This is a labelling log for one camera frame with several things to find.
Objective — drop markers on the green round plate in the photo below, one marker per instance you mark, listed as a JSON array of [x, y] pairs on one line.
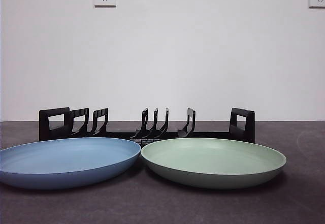
[[213, 160]]

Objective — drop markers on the blue round plate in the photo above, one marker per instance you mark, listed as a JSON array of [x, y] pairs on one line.
[[68, 158]]

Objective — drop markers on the black plate rack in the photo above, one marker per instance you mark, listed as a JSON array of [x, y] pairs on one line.
[[54, 110]]

